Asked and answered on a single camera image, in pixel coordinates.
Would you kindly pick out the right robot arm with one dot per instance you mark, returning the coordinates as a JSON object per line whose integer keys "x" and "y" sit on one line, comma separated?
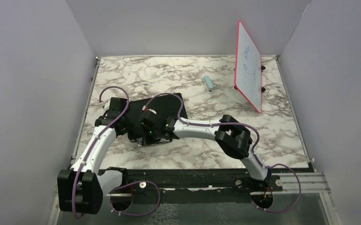
{"x": 232, "y": 136}

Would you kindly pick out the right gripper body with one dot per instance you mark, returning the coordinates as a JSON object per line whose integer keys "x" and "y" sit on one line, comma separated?
{"x": 150, "y": 137}

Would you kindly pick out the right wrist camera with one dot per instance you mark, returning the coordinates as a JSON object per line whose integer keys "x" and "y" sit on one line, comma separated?
{"x": 145, "y": 108}

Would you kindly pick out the aluminium rail frame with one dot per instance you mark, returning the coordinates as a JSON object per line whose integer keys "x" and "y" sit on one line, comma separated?
{"x": 211, "y": 197}

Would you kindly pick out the light blue eraser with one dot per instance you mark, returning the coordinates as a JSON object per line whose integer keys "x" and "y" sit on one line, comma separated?
{"x": 208, "y": 83}

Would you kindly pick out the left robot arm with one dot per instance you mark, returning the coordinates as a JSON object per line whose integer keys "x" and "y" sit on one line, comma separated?
{"x": 82, "y": 187}

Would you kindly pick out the pink framed whiteboard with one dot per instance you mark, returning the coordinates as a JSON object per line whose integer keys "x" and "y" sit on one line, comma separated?
{"x": 248, "y": 72}

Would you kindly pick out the black poker case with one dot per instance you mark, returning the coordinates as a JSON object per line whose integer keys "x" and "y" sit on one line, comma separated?
{"x": 165, "y": 106}

